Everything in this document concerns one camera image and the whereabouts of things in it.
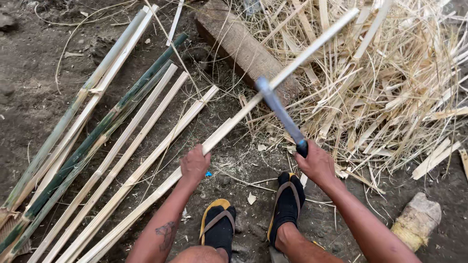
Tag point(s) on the person's right fingers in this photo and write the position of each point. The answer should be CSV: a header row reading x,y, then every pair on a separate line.
x,y
302,160

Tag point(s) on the yellow left flip-flop sandal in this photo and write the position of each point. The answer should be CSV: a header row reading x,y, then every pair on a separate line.
x,y
215,204

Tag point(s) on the heap of bamboo shavings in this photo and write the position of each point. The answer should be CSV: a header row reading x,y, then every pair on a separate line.
x,y
376,84

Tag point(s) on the black left sock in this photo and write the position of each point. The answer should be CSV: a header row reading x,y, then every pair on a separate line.
x,y
221,233

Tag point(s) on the weathered wooden chopping block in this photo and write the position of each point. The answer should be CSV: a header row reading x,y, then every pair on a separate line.
x,y
243,45

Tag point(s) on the pale wood chunk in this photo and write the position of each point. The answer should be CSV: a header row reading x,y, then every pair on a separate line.
x,y
416,221

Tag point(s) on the person's leg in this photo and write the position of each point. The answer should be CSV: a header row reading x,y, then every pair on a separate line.
x,y
201,255
303,248

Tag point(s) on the row of split bamboo strips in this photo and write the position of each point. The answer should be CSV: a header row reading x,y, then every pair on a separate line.
x,y
98,146

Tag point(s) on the yellow right flip-flop sandal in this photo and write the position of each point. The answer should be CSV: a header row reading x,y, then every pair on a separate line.
x,y
271,222

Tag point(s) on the short white bamboo sliver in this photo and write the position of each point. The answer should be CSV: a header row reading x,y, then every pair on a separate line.
x,y
174,23

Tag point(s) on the person's right leg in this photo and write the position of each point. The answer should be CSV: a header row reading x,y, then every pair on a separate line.
x,y
303,248

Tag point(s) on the person's left hand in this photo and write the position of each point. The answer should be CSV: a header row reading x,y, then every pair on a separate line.
x,y
193,166

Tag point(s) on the person's right hand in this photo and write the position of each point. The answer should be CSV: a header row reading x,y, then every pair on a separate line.
x,y
320,164

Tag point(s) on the yellow flip-flop sandal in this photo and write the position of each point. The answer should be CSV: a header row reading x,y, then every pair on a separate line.
x,y
271,222
215,204

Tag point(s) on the long pale bamboo slat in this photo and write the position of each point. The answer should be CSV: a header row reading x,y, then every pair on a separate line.
x,y
234,122

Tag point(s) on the black right sock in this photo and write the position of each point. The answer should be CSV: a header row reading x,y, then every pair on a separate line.
x,y
287,208

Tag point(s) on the person's left leg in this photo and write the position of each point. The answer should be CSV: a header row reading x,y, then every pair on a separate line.
x,y
201,255

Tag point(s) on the person's left fingers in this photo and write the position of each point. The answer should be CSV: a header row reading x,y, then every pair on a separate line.
x,y
201,150

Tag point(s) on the black sock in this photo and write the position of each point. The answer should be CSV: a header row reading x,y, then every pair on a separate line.
x,y
287,208
221,233

